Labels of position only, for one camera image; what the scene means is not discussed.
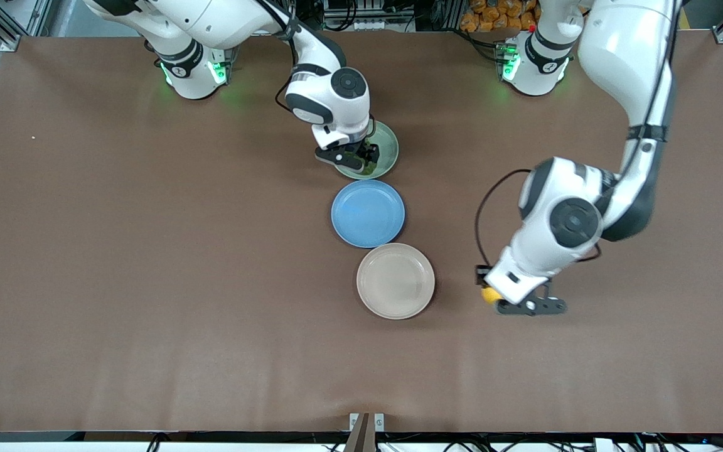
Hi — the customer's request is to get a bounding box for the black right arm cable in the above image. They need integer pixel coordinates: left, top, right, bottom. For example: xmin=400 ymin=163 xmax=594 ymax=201
xmin=255 ymin=0 xmax=304 ymax=115

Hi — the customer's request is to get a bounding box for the beige plate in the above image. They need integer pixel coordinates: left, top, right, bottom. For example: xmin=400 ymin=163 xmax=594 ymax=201
xmin=356 ymin=243 xmax=436 ymax=320

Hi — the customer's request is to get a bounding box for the blue plate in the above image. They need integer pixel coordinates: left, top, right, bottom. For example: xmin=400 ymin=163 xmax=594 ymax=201
xmin=331 ymin=180 xmax=406 ymax=249

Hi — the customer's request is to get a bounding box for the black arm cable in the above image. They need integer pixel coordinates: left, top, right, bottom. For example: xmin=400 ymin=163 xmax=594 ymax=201
xmin=474 ymin=168 xmax=533 ymax=267
xmin=255 ymin=0 xmax=304 ymax=115

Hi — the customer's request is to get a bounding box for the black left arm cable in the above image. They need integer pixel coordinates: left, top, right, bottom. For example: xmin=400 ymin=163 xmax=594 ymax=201
xmin=474 ymin=168 xmax=533 ymax=267

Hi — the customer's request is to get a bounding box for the background equipment rack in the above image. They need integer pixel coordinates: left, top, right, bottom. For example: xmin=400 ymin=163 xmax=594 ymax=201
xmin=323 ymin=0 xmax=400 ymax=32

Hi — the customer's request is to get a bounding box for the pale green plate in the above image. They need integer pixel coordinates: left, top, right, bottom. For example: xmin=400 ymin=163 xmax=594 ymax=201
xmin=334 ymin=119 xmax=399 ymax=180

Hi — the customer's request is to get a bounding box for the bag of orange fruit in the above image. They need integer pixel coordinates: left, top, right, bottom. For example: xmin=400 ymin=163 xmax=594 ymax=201
xmin=460 ymin=0 xmax=541 ymax=33

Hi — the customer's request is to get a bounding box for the small metal table bracket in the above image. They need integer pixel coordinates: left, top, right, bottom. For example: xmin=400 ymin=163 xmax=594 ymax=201
xmin=349 ymin=412 xmax=385 ymax=433

